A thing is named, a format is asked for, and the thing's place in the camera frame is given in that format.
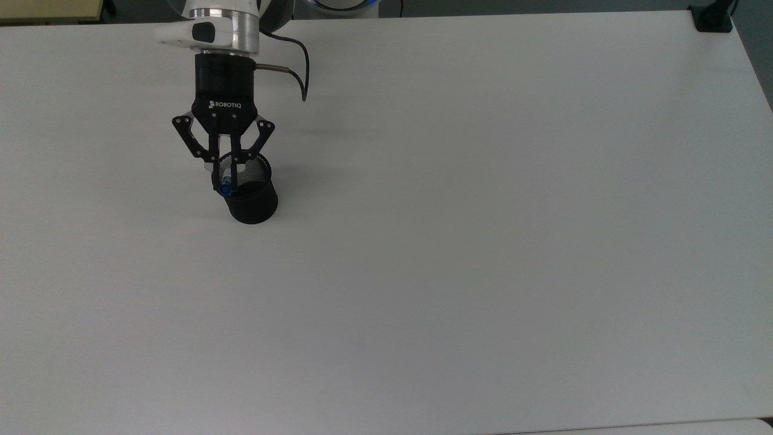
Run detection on beige wooden desk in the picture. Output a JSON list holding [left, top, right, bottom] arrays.
[[0, 0, 104, 25]]

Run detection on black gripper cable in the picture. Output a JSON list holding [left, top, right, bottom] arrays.
[[255, 29, 310, 102]]

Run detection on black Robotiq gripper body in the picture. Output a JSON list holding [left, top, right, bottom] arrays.
[[191, 53, 260, 137]]

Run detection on black corner clamp mount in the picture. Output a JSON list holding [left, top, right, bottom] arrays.
[[688, 0, 739, 33]]

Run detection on black mesh pen cup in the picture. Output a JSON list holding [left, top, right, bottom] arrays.
[[214, 151, 280, 225]]

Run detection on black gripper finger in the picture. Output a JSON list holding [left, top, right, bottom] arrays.
[[230, 116, 276, 184], [172, 112, 222, 189]]

